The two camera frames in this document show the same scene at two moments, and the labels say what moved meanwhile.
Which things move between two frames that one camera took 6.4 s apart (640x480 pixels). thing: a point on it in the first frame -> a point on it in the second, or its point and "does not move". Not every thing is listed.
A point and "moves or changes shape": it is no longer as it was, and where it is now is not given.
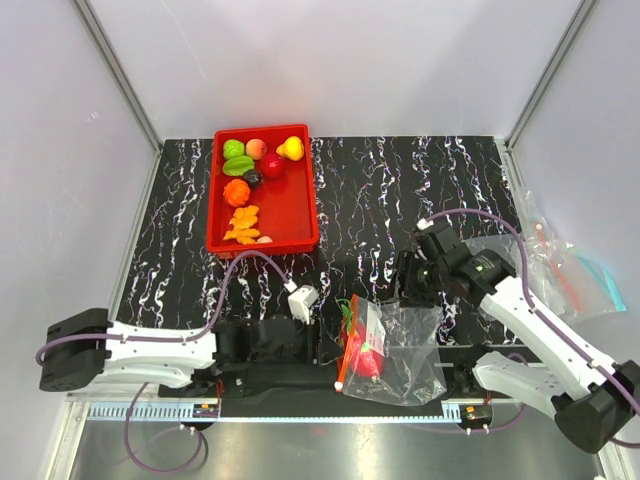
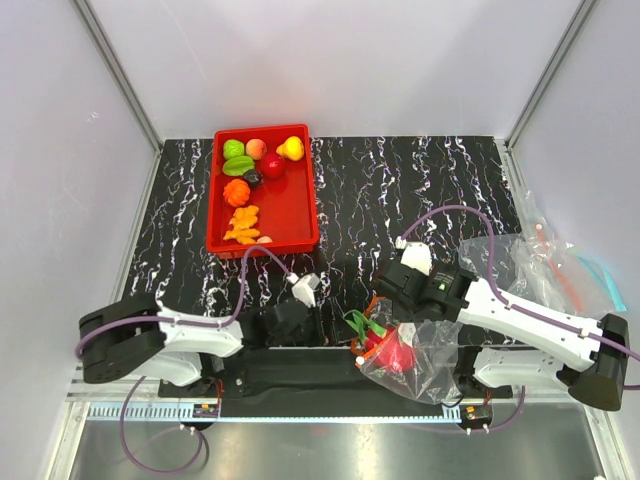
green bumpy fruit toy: x=233 y=148 does not move
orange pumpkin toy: x=236 y=192 does not move
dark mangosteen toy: x=253 y=178 does not move
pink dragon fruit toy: x=357 y=351 -> x=390 y=347
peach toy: x=256 y=149 does not move
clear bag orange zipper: x=389 y=353 moves or changes shape
